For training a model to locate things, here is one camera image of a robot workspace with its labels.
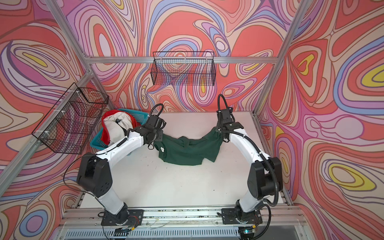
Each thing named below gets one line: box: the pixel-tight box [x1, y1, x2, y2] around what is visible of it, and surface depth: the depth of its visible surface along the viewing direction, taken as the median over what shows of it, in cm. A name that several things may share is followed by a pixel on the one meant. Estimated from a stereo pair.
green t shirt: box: [153, 127, 223, 166], surface depth 93 cm
